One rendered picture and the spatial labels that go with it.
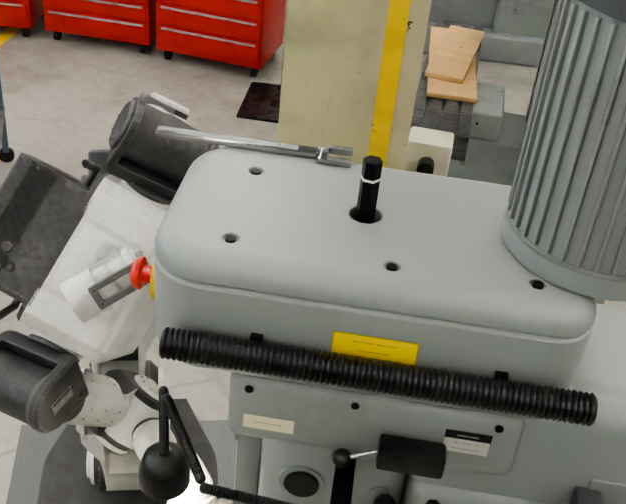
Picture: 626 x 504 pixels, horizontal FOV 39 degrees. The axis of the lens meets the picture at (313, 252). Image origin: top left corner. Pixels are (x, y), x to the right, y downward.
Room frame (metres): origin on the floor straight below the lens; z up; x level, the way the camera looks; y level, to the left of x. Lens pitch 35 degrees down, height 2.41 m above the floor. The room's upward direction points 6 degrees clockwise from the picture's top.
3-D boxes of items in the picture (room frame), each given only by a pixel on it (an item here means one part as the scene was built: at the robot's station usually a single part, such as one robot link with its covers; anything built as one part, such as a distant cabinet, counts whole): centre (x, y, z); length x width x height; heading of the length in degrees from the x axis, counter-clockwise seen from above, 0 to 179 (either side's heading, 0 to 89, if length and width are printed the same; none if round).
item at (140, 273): (0.86, 0.20, 1.76); 0.04 x 0.03 x 0.04; 176
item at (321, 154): (0.97, 0.09, 1.89); 0.24 x 0.04 x 0.01; 87
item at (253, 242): (0.84, -0.07, 1.81); 0.47 x 0.26 x 0.16; 86
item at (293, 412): (0.84, -0.10, 1.68); 0.34 x 0.24 x 0.10; 86
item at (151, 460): (0.84, 0.18, 1.44); 0.07 x 0.07 x 0.06
